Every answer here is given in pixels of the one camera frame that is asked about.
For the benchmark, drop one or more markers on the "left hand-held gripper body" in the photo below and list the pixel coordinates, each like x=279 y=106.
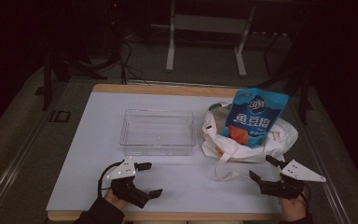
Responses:
x=127 y=188

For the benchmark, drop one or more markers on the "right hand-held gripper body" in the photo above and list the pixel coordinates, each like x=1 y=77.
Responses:
x=287 y=188

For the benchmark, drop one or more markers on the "white cloth tote bag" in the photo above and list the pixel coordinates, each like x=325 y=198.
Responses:
x=230 y=150

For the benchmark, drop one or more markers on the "blue snack packet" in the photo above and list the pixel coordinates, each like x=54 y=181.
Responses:
x=254 y=112

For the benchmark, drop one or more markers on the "person's left hand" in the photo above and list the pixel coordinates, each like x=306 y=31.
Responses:
x=114 y=199

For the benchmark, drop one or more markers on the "person's right hand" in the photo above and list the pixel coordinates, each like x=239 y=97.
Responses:
x=293 y=207

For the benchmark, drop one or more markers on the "clear plastic container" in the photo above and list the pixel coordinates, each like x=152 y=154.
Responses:
x=158 y=132

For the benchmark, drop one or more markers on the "black tripod stand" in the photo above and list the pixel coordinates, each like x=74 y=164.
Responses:
x=304 y=93

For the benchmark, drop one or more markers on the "metal floor rail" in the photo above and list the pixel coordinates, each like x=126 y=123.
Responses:
x=326 y=174
x=11 y=169

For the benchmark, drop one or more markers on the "black floor bracket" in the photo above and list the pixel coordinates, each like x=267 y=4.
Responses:
x=59 y=116

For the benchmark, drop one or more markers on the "white metal stand frame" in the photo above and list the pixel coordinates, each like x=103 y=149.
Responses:
x=209 y=23

